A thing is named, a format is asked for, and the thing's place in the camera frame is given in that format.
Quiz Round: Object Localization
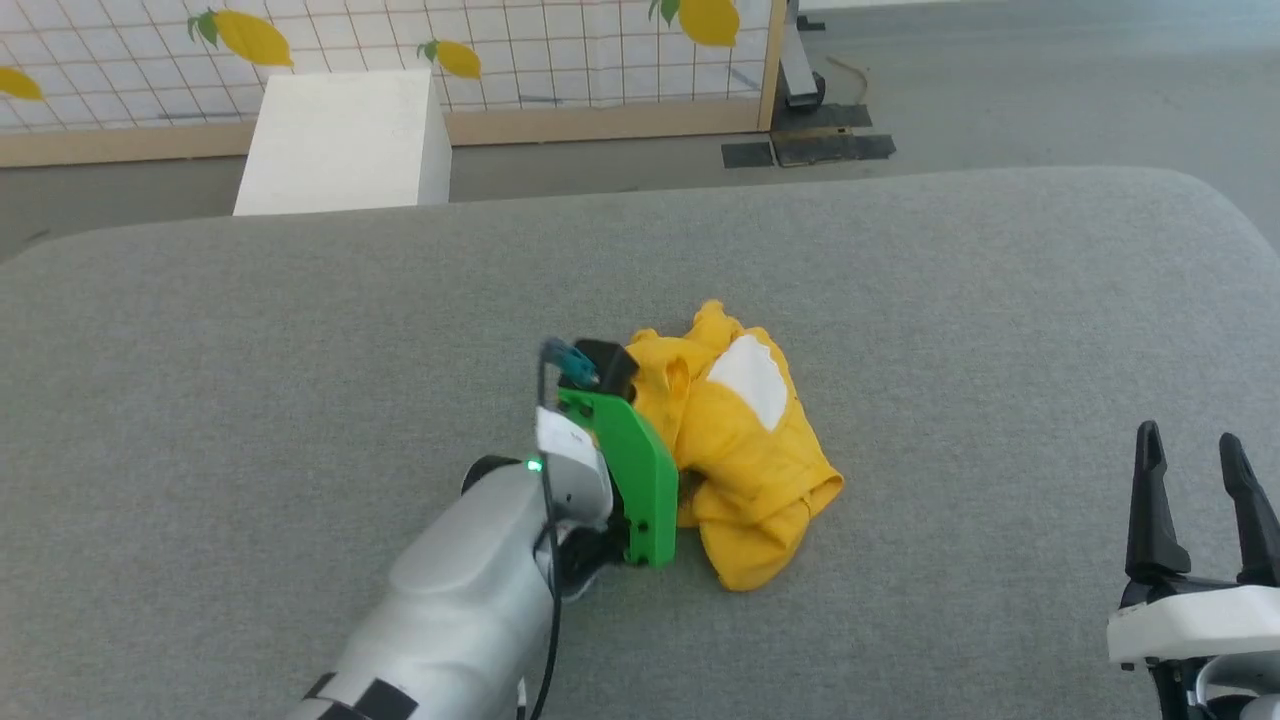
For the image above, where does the dark floor plate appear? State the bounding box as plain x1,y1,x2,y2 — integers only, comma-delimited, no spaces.
773,102,873,132

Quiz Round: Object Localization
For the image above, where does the thin floor cable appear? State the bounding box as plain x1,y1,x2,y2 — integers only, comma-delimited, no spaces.
825,54,872,103

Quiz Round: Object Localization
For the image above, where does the lemon print partition screen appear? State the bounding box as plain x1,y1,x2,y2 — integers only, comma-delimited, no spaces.
0,0,788,168

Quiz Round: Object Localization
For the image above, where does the grey metal stand leg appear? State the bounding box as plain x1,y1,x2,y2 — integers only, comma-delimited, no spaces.
780,0,830,111

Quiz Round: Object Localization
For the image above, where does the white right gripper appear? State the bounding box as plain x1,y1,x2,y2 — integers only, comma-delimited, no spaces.
1105,420,1280,720

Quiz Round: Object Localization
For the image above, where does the white box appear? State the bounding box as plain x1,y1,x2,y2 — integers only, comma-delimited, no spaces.
233,68,453,217

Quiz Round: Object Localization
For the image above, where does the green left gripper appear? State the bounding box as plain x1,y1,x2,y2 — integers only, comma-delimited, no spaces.
553,385,682,603

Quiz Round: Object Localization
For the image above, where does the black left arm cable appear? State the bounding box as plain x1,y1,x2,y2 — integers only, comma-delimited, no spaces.
520,338,603,720

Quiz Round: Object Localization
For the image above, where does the yellow garment with white patch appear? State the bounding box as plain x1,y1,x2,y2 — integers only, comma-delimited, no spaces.
625,298,846,593

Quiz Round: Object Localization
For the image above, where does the long black floor mat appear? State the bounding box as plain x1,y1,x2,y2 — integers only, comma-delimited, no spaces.
770,130,897,167

